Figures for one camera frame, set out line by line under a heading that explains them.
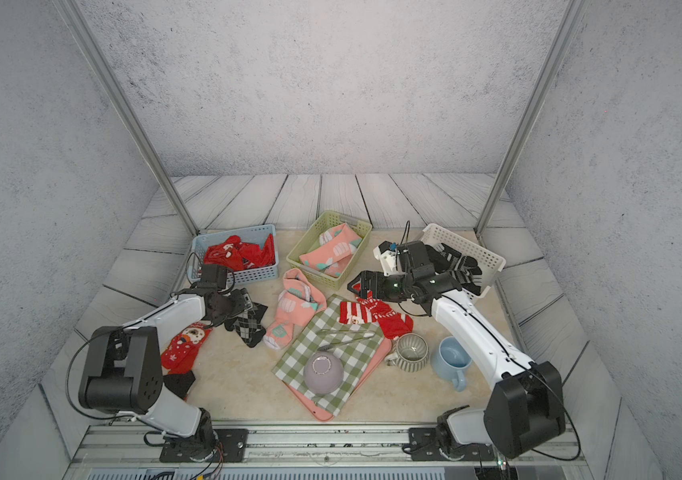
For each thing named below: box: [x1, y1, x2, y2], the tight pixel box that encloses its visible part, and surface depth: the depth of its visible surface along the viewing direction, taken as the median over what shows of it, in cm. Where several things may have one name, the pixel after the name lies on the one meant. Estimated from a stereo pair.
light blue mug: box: [434, 336, 472, 392], surface depth 81 cm
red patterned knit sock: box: [356, 290, 414, 339], surface depth 97 cm
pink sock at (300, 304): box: [262, 268, 327, 350], surface depth 95 cm
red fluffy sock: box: [203, 234, 276, 272], surface depth 107 cm
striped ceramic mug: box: [384, 332, 430, 373], surface depth 84 cm
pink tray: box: [284, 337, 393, 421], surface depth 83 cm
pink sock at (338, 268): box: [323, 254, 354, 278], surface depth 110 cm
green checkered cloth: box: [272, 294, 384, 417], surface depth 91 cm
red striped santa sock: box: [339, 301, 373, 325], surface depth 96 cm
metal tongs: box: [316, 329, 375, 352], surface depth 93 cm
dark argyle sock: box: [224, 302, 268, 348], surface depth 95 cm
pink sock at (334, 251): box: [299, 223, 362, 269], surface depth 110 cm
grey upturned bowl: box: [303, 351, 345, 396], surface depth 82 cm
